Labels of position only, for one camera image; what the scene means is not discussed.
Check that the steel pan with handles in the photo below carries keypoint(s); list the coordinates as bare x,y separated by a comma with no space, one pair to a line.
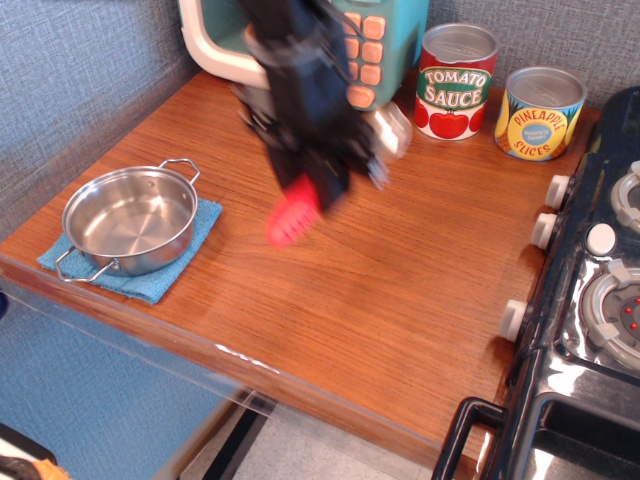
129,222

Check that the red handled metal spoon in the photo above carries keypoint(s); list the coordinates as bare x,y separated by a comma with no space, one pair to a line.
299,209

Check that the tomato sauce can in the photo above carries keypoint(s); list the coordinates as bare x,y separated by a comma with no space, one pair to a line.
454,78

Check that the teal toy microwave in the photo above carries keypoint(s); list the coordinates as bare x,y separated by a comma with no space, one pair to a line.
383,43

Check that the black toy stove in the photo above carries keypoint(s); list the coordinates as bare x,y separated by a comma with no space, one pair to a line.
572,406

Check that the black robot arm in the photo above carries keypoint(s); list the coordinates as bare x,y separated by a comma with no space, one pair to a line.
293,21

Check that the orange object bottom left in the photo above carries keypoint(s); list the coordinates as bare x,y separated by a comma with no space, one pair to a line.
22,469

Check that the pineapple slices can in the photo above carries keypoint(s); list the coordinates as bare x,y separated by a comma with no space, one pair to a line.
539,112

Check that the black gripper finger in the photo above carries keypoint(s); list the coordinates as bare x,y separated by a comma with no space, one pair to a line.
329,176
287,166

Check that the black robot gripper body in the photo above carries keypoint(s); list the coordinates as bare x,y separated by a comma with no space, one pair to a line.
306,103

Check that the blue cloth mat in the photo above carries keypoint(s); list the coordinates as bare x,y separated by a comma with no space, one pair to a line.
149,287

